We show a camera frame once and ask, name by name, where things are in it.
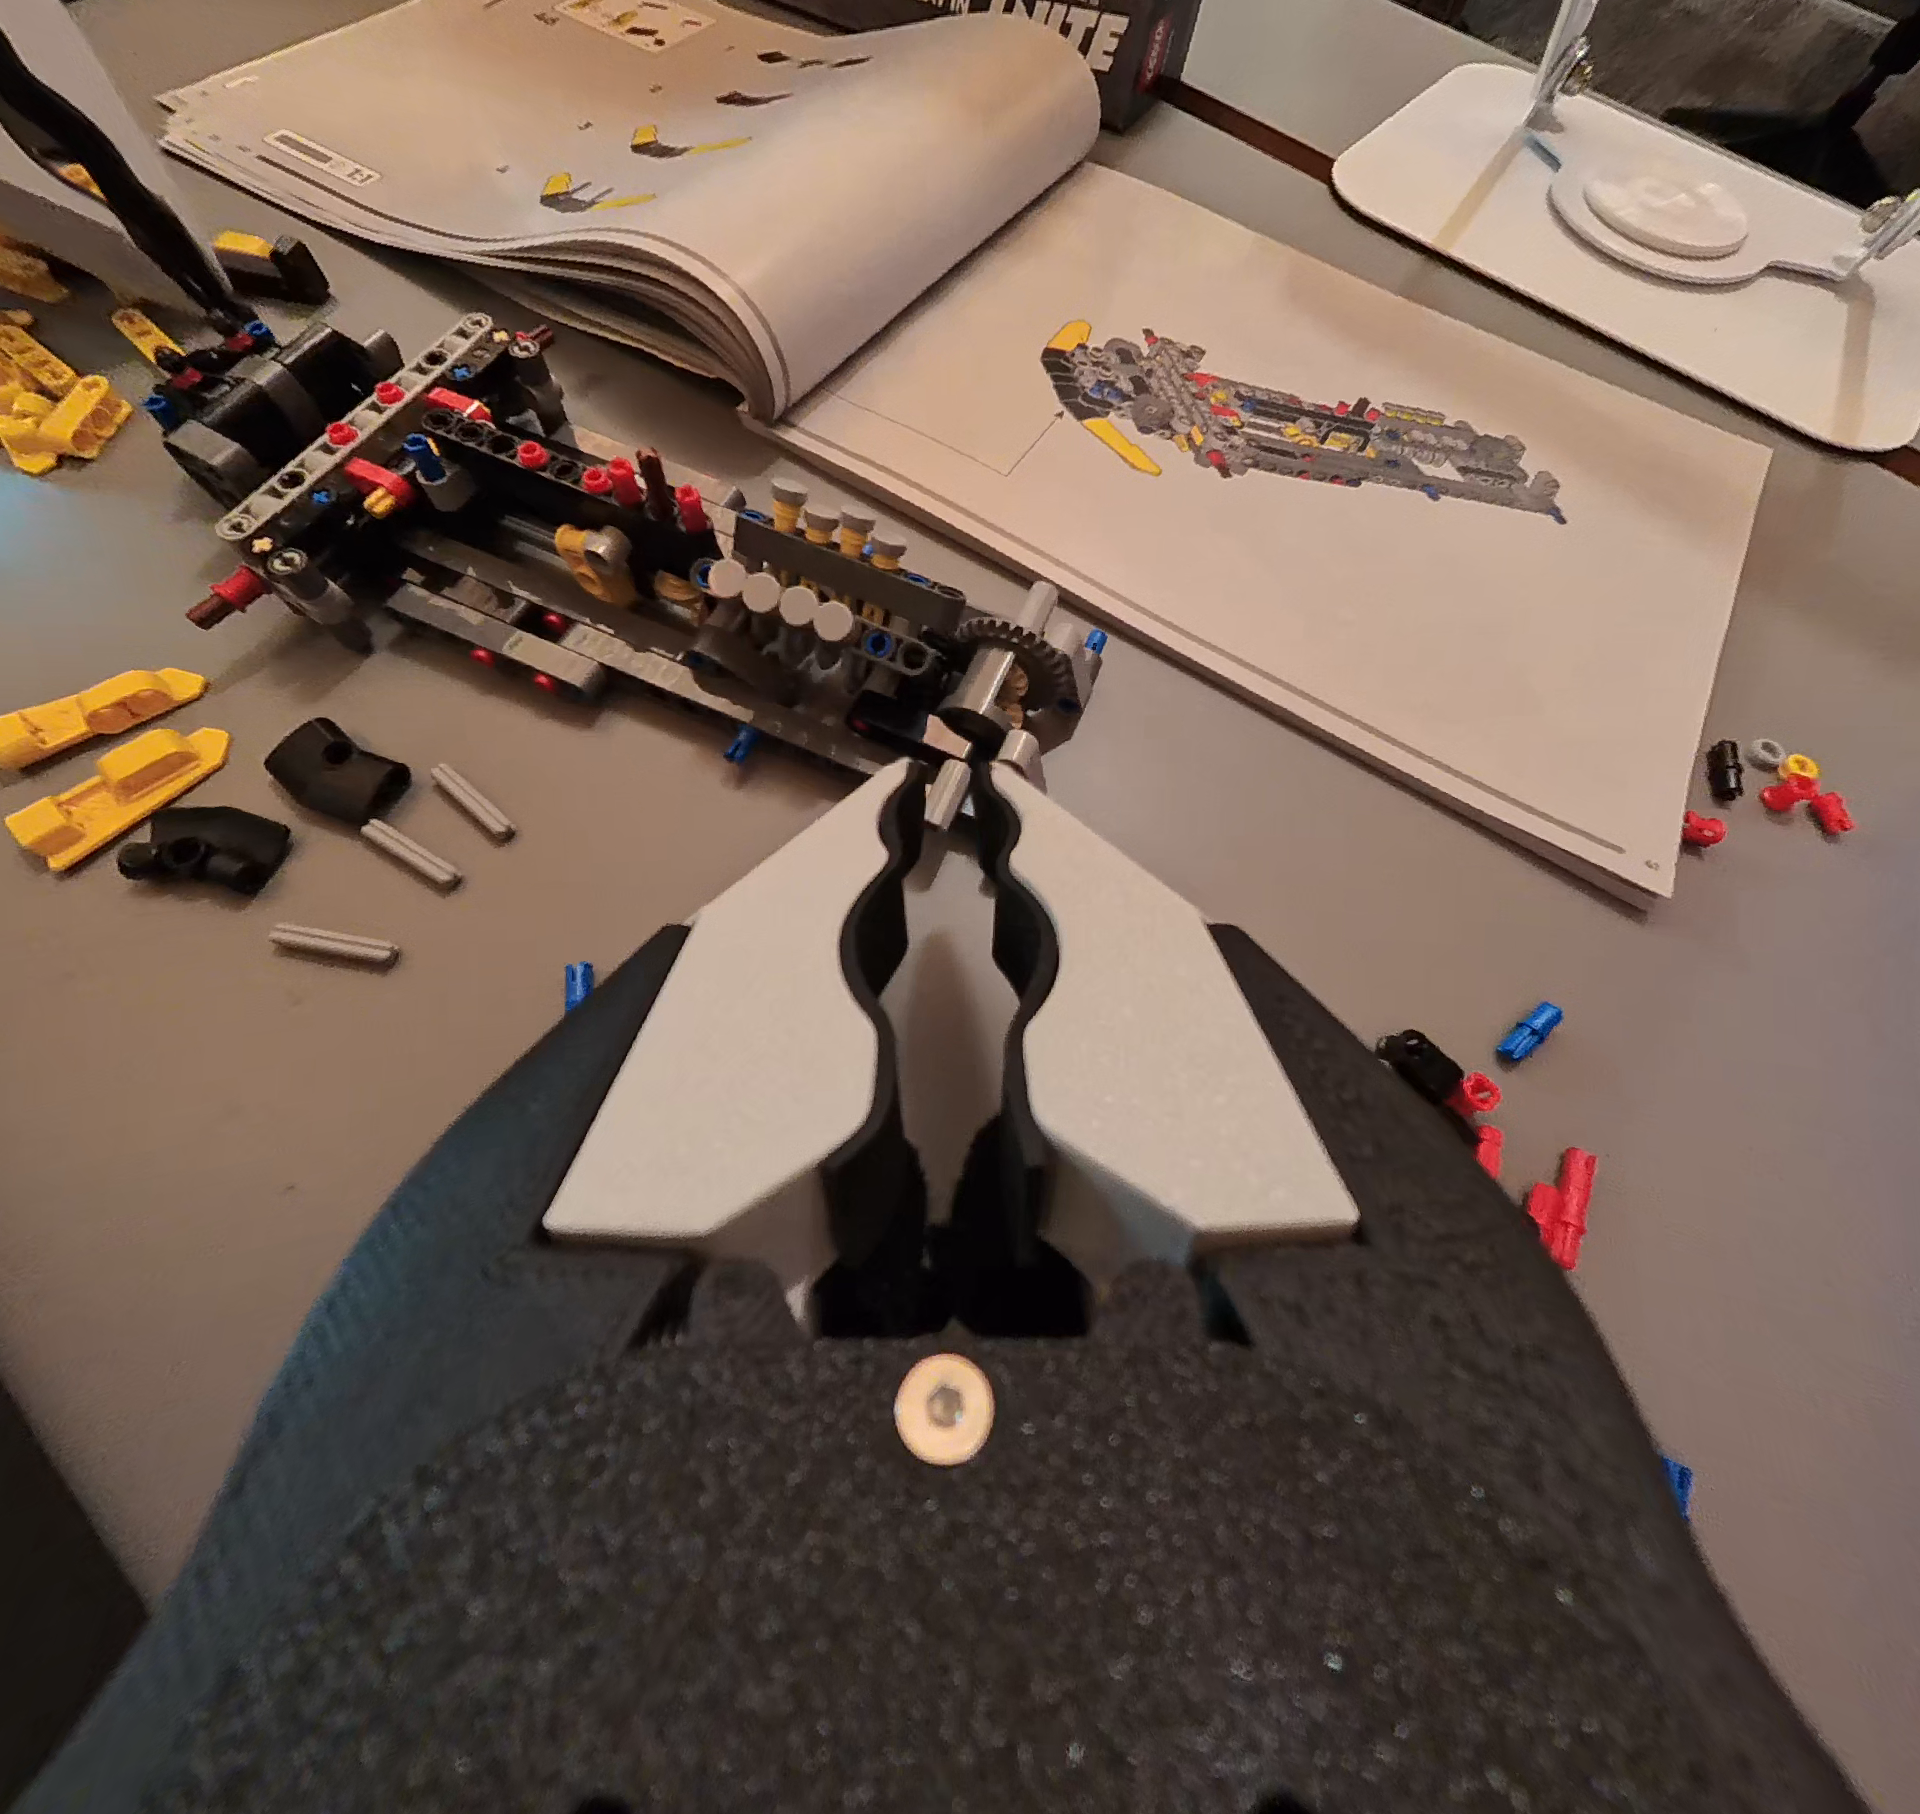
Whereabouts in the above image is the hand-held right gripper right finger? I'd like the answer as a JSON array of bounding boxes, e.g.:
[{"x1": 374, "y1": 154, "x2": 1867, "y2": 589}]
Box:
[{"x1": 949, "y1": 761, "x2": 1366, "y2": 1343}]

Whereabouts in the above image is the white instruction booklet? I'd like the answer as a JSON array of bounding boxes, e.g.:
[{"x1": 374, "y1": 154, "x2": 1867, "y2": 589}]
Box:
[{"x1": 156, "y1": 0, "x2": 1777, "y2": 917}]

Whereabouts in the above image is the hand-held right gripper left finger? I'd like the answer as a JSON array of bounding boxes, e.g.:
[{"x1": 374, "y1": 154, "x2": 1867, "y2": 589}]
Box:
[{"x1": 540, "y1": 761, "x2": 954, "y2": 1343}]

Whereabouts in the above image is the pile of yellow lego pieces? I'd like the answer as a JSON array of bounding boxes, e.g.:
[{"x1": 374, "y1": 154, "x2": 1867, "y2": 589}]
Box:
[{"x1": 0, "y1": 230, "x2": 198, "y2": 477}]

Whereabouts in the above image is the white stand base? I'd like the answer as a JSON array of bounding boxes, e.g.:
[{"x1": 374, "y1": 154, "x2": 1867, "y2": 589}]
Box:
[{"x1": 1333, "y1": 59, "x2": 1920, "y2": 455}]

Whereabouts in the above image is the lego car chassis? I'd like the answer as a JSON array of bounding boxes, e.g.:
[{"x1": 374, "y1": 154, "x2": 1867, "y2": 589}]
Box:
[{"x1": 163, "y1": 311, "x2": 1113, "y2": 826}]

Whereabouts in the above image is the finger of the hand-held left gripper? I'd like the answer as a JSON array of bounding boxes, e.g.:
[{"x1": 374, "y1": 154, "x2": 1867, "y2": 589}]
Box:
[
  {"x1": 0, "y1": 75, "x2": 229, "y2": 335},
  {"x1": 0, "y1": 0, "x2": 261, "y2": 335}
]

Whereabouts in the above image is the yellow lego panel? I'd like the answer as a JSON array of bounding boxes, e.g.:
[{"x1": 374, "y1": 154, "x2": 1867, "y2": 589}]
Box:
[
  {"x1": 4, "y1": 726, "x2": 232, "y2": 874},
  {"x1": 0, "y1": 666, "x2": 213, "y2": 774}
]

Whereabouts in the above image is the black yellow lego connector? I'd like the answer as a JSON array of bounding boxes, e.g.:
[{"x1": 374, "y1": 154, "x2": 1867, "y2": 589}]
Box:
[{"x1": 210, "y1": 230, "x2": 333, "y2": 305}]

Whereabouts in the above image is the pile of small lego pins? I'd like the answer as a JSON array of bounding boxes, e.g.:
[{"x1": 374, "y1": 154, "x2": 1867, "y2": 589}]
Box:
[{"x1": 1376, "y1": 1028, "x2": 1698, "y2": 1525}]

